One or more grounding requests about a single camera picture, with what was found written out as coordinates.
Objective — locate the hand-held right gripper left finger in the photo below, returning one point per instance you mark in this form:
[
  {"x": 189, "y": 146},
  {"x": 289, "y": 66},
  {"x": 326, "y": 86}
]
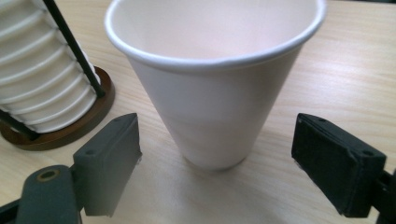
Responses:
[{"x": 106, "y": 165}]

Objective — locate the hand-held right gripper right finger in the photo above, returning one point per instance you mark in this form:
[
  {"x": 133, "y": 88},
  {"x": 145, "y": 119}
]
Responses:
[{"x": 336, "y": 161}]

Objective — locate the stack of white paper cups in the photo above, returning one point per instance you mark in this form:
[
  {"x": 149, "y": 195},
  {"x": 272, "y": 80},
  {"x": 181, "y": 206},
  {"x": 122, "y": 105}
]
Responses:
[{"x": 40, "y": 71}]

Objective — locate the single white paper cup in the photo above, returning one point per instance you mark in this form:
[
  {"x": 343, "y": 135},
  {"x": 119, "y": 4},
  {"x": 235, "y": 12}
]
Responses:
[{"x": 211, "y": 102}]

